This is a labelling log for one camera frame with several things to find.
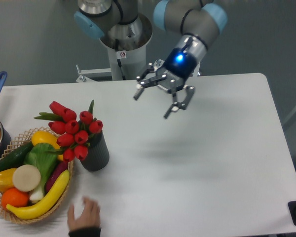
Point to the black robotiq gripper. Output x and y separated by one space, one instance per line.
178 66

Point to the red tulip bouquet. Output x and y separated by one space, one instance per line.
74 131

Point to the dark sleeved forearm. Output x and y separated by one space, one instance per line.
86 232

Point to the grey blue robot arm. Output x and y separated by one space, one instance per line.
199 22

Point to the dark grey ribbed vase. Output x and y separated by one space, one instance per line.
98 155

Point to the person's hand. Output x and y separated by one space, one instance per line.
90 216

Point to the purple eggplant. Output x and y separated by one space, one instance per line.
61 167

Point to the yellow squash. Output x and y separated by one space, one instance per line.
45 137

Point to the green bok choy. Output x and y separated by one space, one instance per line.
45 161

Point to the green cucumber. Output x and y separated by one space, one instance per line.
16 157

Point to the beige round disc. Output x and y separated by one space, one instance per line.
26 178

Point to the orange fruit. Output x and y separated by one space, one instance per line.
15 198

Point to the yellow banana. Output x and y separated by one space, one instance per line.
46 203

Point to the yellow bell pepper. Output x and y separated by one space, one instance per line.
6 179

